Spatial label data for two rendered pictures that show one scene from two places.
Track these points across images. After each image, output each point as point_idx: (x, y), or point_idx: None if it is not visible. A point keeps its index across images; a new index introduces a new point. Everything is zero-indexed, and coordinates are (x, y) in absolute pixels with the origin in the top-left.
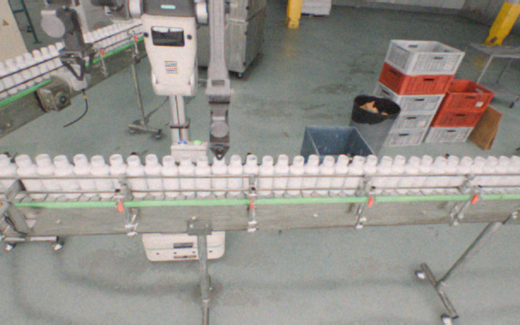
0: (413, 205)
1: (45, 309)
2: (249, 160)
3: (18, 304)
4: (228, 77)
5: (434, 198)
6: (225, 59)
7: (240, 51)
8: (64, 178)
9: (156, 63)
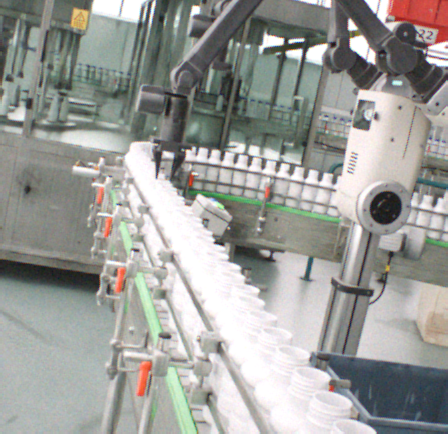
0: (161, 393)
1: (94, 433)
2: (162, 186)
3: (101, 417)
4: (189, 58)
5: (173, 390)
6: (203, 42)
7: None
8: (127, 172)
9: (346, 154)
